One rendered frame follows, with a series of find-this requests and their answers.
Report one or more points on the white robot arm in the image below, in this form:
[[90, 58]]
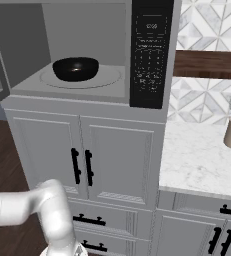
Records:
[[50, 206]]

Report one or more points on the black bowl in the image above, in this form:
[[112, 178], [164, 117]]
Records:
[[75, 68]]

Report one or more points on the grey built-in microwave oven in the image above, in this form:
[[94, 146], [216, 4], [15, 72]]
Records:
[[87, 50]]

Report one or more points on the grey drawer front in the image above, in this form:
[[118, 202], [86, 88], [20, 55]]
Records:
[[193, 202], [113, 245], [110, 218]]

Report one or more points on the dark wooden wall shelf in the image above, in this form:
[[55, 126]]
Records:
[[208, 64]]

